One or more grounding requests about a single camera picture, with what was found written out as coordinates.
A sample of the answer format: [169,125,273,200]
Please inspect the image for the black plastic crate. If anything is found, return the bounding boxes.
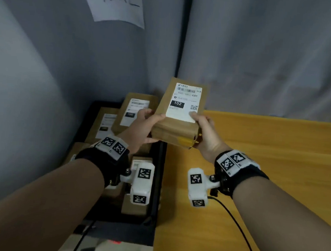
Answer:
[55,99,170,247]

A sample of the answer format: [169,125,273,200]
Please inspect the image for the parcel labelled 150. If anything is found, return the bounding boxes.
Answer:
[84,106,121,147]

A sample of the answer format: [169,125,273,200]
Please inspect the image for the person's right hand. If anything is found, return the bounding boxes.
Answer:
[185,111,235,165]

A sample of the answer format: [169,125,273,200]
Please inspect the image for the white paper sheet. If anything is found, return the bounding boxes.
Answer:
[77,0,147,30]

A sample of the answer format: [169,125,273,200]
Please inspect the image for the person's left hand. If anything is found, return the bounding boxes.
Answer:
[115,106,167,157]

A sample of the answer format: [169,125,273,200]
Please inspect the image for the person's left forearm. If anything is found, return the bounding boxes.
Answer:
[0,153,107,251]

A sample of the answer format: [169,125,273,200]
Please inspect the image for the black wristband with marker tags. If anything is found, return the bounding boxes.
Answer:
[73,133,131,190]
[212,148,271,201]

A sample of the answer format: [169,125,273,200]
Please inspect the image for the yellow taped labelled cardboard box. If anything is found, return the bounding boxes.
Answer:
[150,75,209,150]

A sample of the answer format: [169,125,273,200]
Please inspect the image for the black camera cable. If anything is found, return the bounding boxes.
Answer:
[70,219,97,251]
[204,196,264,251]

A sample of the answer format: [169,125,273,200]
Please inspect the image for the person's right forearm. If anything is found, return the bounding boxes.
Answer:
[228,174,331,251]

